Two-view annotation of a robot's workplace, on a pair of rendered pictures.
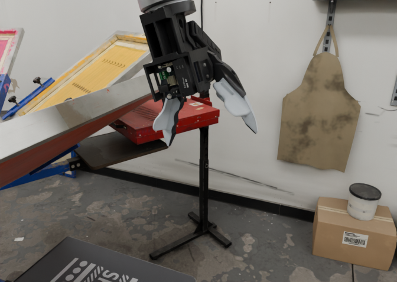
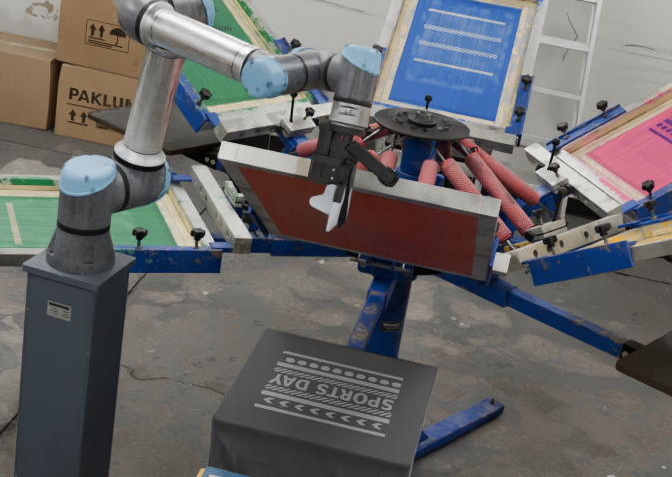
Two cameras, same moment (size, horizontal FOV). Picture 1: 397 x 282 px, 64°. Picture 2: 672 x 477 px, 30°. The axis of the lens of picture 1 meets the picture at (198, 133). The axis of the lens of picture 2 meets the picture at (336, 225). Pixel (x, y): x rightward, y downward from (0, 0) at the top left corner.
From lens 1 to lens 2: 2.29 m
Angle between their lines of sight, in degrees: 70
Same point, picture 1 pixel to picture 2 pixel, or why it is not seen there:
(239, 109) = (321, 205)
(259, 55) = not seen: outside the picture
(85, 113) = not seen: hidden behind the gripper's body
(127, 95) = (367, 183)
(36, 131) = (274, 163)
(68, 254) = (406, 373)
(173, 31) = (324, 139)
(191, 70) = (317, 166)
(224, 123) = not seen: outside the picture
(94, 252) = (418, 389)
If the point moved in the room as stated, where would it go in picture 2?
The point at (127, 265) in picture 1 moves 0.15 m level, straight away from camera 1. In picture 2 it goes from (407, 414) to (462, 407)
